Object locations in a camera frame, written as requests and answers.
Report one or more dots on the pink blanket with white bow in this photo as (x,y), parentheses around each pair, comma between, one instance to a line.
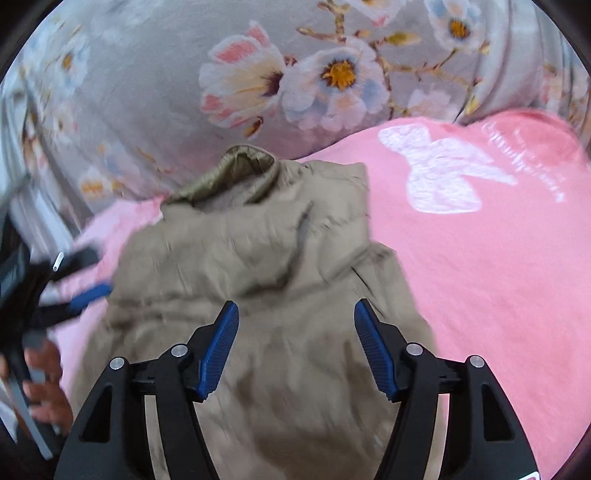
(485,286)

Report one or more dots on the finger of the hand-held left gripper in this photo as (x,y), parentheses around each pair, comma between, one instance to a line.
(76,263)
(90,297)

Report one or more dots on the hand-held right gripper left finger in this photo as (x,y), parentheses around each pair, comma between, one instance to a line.
(219,350)

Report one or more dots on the white cloth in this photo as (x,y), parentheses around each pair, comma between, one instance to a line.
(41,207)

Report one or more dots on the khaki quilted jacket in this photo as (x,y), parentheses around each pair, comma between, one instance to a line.
(258,249)

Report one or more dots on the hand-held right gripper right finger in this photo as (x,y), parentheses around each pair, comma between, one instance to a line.
(373,350)

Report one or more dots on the person's left hand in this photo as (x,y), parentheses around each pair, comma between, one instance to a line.
(48,392)

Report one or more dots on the grey floral blanket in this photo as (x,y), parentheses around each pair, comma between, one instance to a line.
(152,78)

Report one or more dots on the grey metal bar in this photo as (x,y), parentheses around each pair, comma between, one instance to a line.
(16,188)

